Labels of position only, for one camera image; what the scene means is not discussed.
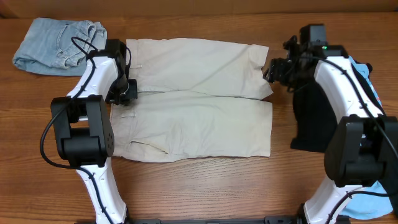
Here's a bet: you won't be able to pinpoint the folded light blue jeans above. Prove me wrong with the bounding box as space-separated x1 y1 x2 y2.
12 18 108 76

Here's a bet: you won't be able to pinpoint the black garment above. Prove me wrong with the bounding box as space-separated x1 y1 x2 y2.
290 55 398 218

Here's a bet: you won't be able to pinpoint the light blue shirt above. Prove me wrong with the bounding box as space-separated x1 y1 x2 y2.
340 56 393 220

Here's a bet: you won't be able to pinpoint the beige khaki shorts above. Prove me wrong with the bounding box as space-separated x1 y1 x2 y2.
111 38 272 162

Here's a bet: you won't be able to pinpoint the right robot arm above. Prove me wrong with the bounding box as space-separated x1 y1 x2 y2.
263 24 397 223

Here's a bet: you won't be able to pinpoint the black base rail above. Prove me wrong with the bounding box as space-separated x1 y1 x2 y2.
127 215 306 224

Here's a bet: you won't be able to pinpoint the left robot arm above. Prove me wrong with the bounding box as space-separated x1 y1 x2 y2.
45 39 137 223

